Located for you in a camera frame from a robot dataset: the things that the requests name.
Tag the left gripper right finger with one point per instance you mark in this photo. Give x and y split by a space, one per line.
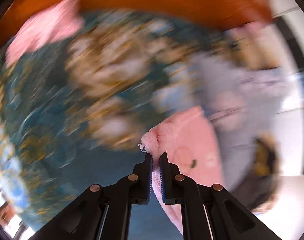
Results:
208 212

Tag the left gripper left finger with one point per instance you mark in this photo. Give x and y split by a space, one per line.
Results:
102 212

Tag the pink fleece floral garment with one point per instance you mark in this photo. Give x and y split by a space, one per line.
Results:
192 149

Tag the dark grey garment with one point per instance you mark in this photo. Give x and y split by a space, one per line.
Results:
259 190

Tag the teal floral bed sheet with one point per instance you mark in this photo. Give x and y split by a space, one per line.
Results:
67 104

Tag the grey-blue daisy quilt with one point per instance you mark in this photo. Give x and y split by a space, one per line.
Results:
239 103

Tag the white black-striped wardrobe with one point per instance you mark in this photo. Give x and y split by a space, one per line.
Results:
287 218

